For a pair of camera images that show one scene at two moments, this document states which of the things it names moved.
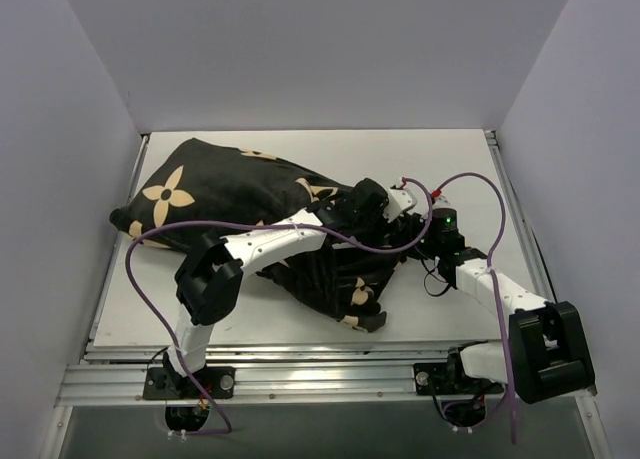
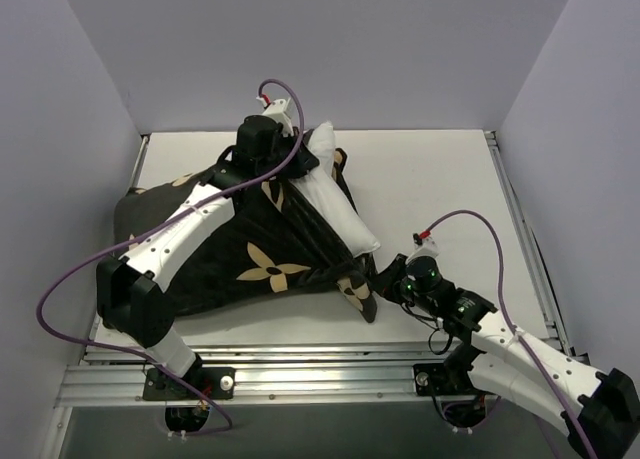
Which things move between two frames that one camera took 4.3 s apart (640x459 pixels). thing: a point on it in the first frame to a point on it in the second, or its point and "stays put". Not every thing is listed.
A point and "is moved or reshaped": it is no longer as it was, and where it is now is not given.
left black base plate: [221, 382] stays put
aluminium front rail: [268, 374] stays put
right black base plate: [450, 379] stays put
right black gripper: [409, 224] to [392, 277]
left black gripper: [347, 249] to [304, 158]
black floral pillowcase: [204, 190] is moved or reshaped
